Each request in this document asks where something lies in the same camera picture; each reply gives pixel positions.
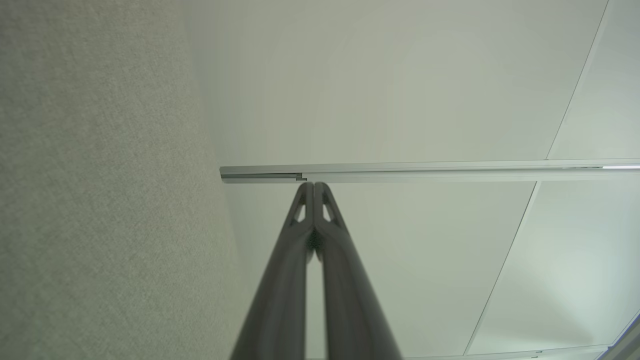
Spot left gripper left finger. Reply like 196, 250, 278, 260
230, 182, 315, 360

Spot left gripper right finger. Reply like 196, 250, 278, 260
314, 181, 404, 360

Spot grey metal partition post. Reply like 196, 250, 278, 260
220, 158, 640, 184

